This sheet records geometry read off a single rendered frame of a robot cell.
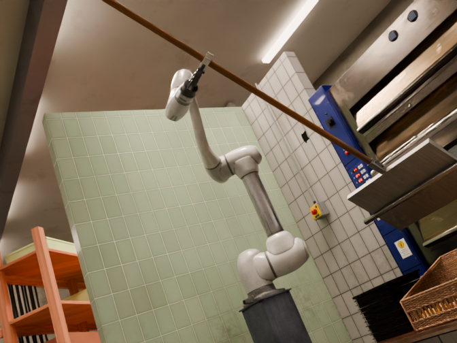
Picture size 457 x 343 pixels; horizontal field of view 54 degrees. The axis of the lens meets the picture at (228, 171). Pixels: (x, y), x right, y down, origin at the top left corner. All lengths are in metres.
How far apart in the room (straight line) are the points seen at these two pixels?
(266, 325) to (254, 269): 0.29
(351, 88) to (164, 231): 1.50
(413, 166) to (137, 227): 1.63
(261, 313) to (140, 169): 1.30
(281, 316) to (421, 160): 1.02
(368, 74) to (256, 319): 1.59
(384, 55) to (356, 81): 0.25
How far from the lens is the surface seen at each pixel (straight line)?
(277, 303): 2.40
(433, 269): 2.67
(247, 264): 2.44
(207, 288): 2.89
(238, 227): 3.17
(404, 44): 2.81
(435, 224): 2.76
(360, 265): 3.14
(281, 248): 2.43
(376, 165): 2.26
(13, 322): 4.51
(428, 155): 2.21
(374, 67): 2.91
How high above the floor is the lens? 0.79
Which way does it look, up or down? 21 degrees up
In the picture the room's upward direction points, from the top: 23 degrees counter-clockwise
